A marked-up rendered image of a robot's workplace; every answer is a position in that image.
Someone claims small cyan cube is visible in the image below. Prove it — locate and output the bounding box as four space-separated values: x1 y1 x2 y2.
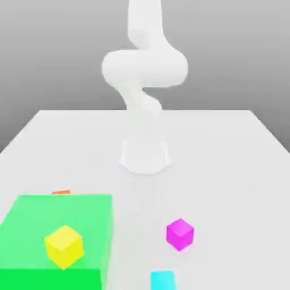
150 270 177 290

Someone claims large green box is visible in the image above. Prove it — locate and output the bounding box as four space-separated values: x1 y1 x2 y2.
0 193 113 290

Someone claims small magenta cube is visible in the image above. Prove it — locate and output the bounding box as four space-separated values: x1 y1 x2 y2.
165 217 195 252

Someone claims small yellow cube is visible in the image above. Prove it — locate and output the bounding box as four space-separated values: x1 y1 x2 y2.
44 224 85 271

